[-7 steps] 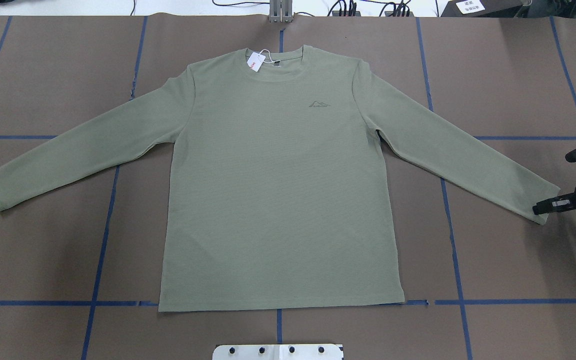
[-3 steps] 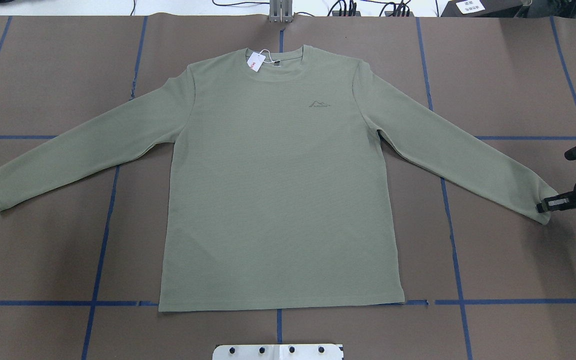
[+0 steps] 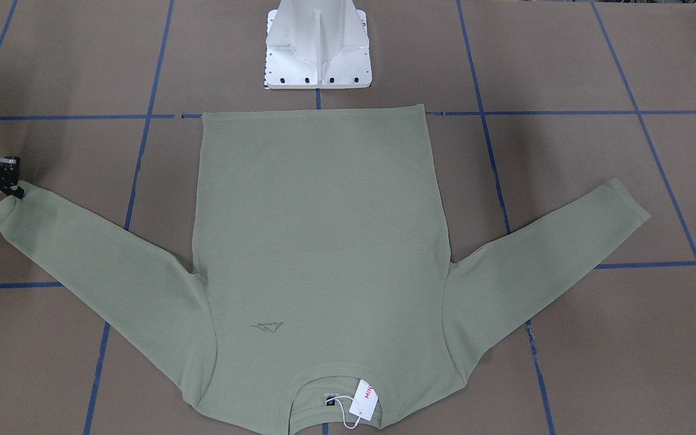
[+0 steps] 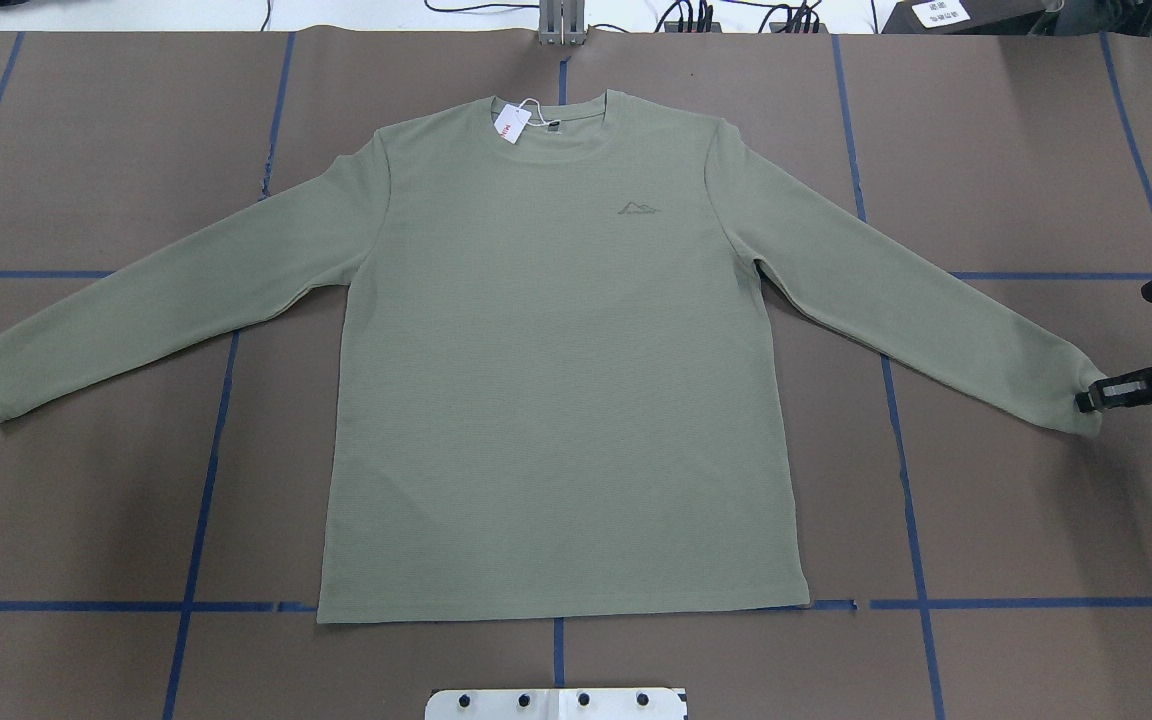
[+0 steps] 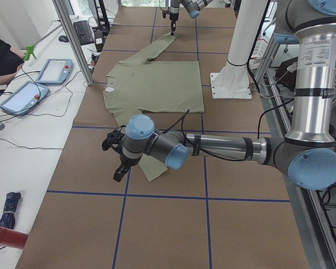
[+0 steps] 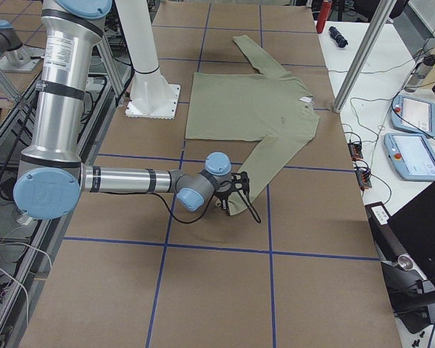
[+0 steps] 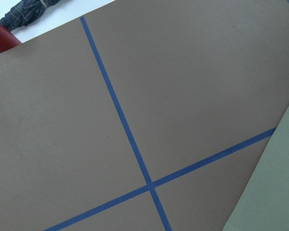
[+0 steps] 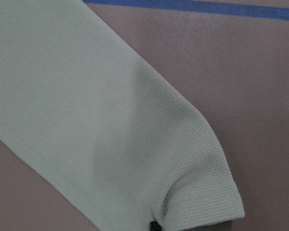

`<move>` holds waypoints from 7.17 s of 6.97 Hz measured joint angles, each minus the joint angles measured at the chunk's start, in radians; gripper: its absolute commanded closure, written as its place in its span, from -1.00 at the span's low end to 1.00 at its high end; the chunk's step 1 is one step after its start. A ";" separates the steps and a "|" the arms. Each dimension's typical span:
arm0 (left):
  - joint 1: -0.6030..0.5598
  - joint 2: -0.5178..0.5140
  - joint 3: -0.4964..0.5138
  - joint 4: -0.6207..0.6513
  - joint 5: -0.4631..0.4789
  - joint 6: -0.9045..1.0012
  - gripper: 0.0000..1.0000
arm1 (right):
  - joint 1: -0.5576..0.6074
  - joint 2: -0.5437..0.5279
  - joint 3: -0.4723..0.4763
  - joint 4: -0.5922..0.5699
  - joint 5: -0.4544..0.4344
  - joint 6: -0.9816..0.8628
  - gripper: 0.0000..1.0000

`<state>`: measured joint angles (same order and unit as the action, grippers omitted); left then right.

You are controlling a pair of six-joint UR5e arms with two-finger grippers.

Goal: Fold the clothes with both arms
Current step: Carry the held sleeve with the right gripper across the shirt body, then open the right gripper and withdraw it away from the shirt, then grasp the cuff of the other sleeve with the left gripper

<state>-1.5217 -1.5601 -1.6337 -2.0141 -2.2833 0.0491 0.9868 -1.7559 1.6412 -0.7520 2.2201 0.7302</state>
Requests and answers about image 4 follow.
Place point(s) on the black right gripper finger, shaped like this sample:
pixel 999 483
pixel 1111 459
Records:
pixel 1131 389

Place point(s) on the olive green long-sleeve shirt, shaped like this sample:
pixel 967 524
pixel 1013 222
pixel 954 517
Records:
pixel 557 394

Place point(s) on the white paper price tag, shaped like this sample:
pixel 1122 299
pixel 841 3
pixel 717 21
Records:
pixel 510 122

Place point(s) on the aluminium camera mount post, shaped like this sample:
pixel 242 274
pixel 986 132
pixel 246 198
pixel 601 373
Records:
pixel 562 22

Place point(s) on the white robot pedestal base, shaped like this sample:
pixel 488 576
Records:
pixel 559 703

